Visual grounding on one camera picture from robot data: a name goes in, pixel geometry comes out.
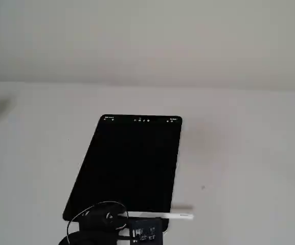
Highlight thin black camera cable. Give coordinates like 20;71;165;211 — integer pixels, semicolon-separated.
65;201;127;234

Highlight small camera circuit board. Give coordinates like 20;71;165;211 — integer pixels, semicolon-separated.
127;217;165;245

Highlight black screen silver tablet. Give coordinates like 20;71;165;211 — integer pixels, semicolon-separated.
62;114;183;232

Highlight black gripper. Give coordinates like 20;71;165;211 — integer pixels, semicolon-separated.
77;203;129;232

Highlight white stylus pencil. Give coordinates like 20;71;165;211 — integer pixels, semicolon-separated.
117;210;195;221

